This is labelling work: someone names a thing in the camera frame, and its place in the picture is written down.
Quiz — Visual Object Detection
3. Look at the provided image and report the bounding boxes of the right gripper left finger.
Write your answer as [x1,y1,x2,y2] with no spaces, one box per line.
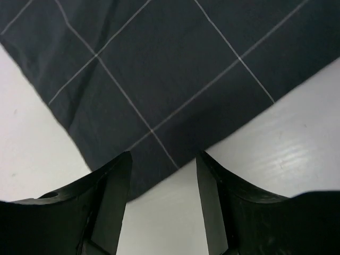
[1,152,132,254]

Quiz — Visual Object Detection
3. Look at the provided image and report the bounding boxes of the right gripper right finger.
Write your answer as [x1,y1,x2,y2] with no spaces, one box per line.
[196,151,339,254]

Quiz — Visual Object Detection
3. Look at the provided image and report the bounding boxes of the dark checked cloth napkin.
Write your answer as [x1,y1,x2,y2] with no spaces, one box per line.
[1,1,339,200]

